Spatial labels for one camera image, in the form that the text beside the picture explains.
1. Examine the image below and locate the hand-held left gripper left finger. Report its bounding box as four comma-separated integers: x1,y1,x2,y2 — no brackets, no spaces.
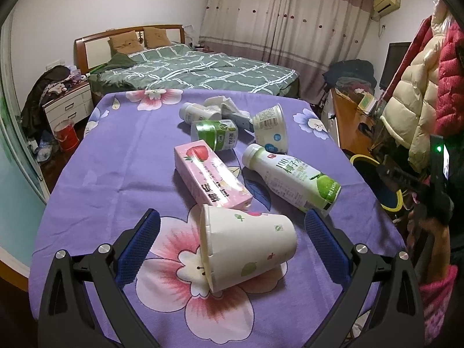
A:
38,208,162,348

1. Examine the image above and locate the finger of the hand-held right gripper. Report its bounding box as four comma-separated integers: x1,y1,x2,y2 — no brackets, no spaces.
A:
377,163,432,193

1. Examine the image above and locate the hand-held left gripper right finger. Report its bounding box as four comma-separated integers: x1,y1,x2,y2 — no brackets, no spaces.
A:
304,209,425,348

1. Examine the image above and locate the yellow rimmed hoop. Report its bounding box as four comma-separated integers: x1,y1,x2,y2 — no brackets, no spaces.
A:
350,154,405,213

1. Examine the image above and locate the white fruit-print paper cup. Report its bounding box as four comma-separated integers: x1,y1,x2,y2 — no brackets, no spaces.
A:
200,204,298,294

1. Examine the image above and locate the white pill bottle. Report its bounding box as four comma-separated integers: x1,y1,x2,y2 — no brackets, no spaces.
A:
179,102,222,126

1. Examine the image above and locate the person's right forearm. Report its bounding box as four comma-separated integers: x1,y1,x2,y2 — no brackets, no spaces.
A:
417,263,459,347

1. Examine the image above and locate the person's right hand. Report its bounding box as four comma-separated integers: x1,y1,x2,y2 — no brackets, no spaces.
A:
422,219,452,267

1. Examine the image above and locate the wooden desk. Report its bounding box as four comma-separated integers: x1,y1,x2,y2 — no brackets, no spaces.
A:
328,89,385,160

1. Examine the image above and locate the white green plastic drink bottle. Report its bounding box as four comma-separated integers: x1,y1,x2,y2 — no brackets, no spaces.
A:
242,144,342,217

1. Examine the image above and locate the cream puffer jacket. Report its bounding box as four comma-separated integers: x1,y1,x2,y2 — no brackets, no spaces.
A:
380,38,441,173

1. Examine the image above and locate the small green box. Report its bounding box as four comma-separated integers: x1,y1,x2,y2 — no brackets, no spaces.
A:
358,92,376,111

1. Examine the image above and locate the purple floral tablecloth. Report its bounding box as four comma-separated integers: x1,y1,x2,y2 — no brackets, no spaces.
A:
30,89,407,348

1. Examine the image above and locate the red puffer jacket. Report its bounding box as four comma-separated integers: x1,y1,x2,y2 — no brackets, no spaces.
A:
433,22,464,142

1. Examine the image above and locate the pink strawberry carton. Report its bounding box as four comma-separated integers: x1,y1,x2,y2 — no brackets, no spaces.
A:
174,140,253,211

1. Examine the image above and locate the black television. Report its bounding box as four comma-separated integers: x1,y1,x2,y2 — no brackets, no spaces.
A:
379,41,412,89

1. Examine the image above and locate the heap of folded clothes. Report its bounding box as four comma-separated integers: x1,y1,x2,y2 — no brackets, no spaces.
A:
322,59,378,92

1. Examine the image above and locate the dark red coat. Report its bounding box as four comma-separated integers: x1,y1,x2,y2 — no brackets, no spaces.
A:
384,14,436,109

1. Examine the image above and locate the white yogurt cup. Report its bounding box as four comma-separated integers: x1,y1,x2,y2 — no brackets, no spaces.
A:
252,104,289,154

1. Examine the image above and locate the red bucket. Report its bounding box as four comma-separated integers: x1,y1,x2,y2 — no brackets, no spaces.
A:
54,119,79,152

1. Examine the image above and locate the green white can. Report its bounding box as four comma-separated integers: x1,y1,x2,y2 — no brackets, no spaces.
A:
191,119,238,152

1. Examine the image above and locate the white nightstand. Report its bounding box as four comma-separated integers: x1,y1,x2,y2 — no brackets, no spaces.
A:
43,81,94,124

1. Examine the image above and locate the glass sliding door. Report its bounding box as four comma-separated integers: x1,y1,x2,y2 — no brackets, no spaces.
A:
0,22,51,204

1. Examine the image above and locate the crumpled white tissue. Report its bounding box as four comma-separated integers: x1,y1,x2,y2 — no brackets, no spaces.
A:
204,95,251,118

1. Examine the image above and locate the pile of dark clothes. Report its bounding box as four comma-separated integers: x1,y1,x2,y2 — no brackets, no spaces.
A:
21,65,78,129

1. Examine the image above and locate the pink beige curtain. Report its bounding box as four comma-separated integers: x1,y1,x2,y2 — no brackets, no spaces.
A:
199,0,376,97

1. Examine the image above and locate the dark green blanket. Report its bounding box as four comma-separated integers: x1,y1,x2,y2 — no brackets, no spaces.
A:
105,52,136,69

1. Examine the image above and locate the bed with green quilt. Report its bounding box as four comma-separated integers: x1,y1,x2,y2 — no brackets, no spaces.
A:
89,41,301,97

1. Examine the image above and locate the brown pillow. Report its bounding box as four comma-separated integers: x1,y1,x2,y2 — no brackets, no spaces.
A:
109,32,143,53
142,26,172,48

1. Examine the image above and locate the wooden bed headboard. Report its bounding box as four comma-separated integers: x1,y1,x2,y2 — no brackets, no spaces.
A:
74,25,186,75

